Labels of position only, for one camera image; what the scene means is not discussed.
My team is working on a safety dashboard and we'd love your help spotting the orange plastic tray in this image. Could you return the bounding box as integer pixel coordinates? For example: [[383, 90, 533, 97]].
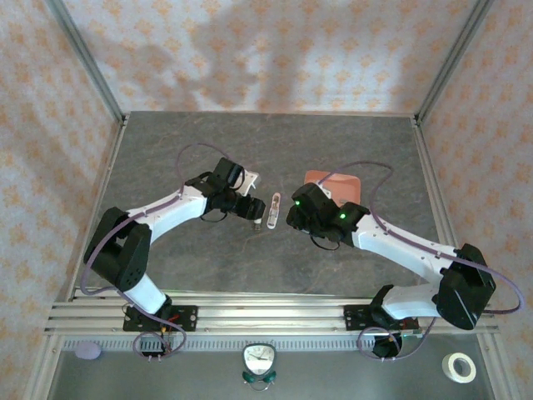
[[303, 168, 362, 208]]

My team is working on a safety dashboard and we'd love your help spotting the white alarm clock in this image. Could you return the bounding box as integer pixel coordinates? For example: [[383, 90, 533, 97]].
[[241, 342, 278, 391]]

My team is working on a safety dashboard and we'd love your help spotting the white tape roll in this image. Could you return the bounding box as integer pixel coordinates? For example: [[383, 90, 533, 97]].
[[441, 352, 477, 384]]

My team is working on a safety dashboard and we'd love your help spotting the purple round disc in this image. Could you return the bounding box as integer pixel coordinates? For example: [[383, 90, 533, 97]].
[[74, 341, 102, 360]]

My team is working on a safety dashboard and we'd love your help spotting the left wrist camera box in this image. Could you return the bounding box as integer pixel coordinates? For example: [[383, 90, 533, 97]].
[[241, 168, 260, 195]]

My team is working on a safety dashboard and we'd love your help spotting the white window frame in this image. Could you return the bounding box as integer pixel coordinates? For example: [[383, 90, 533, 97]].
[[43, 289, 500, 337]]

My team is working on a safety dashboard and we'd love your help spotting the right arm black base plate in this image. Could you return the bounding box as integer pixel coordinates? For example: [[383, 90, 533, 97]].
[[342, 303, 419, 333]]

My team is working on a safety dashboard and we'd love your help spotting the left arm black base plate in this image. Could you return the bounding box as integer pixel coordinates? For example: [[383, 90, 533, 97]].
[[122, 305, 198, 333]]

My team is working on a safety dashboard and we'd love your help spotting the aluminium table side rail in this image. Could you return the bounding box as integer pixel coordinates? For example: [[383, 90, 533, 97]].
[[410, 118, 476, 301], [64, 118, 128, 301]]

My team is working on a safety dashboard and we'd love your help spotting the slotted grey cable duct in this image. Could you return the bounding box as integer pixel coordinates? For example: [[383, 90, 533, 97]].
[[61, 337, 376, 353]]

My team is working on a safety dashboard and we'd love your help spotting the aluminium frame post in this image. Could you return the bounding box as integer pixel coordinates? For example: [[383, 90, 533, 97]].
[[44, 0, 128, 126], [414, 0, 495, 126]]

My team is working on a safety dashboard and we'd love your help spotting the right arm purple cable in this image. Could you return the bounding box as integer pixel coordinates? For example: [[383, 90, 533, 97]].
[[316, 161, 526, 362]]

